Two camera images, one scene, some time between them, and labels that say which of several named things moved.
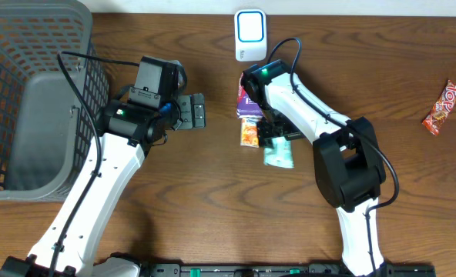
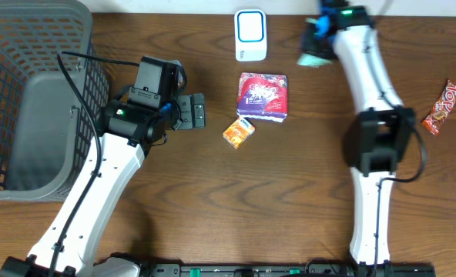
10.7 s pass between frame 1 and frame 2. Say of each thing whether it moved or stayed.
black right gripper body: moved
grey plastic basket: stayed
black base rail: stayed
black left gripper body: stayed
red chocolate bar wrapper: stayed
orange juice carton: moved
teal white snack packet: moved
